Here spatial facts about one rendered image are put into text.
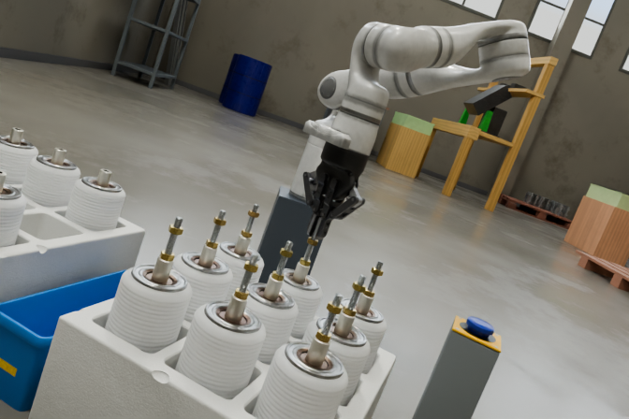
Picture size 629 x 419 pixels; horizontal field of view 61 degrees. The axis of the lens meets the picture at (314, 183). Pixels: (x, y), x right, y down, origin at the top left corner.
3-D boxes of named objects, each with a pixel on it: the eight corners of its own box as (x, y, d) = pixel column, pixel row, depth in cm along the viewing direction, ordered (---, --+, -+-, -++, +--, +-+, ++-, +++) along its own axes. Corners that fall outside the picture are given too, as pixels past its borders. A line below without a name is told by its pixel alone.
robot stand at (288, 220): (244, 285, 148) (280, 185, 144) (291, 301, 149) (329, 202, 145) (239, 305, 134) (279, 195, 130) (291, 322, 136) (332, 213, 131)
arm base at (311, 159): (288, 190, 142) (310, 129, 139) (321, 201, 142) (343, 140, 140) (288, 196, 133) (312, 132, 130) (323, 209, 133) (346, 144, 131)
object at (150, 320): (159, 420, 72) (200, 300, 70) (84, 416, 68) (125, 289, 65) (151, 377, 81) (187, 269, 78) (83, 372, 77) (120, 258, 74)
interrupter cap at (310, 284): (302, 273, 96) (303, 269, 96) (327, 294, 90) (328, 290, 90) (268, 270, 91) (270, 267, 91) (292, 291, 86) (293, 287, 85)
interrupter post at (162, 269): (168, 285, 71) (176, 264, 71) (151, 282, 70) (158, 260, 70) (166, 278, 74) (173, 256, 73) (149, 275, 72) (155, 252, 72)
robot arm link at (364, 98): (323, 104, 88) (358, 117, 82) (357, 13, 86) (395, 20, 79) (352, 114, 93) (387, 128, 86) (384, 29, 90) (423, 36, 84)
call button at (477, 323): (463, 325, 80) (469, 312, 79) (490, 337, 79) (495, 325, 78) (461, 332, 76) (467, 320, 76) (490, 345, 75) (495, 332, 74)
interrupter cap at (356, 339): (343, 320, 81) (344, 316, 81) (375, 348, 76) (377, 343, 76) (305, 320, 77) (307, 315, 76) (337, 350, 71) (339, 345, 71)
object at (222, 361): (167, 469, 64) (213, 337, 62) (144, 417, 72) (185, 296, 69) (235, 460, 70) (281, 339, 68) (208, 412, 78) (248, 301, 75)
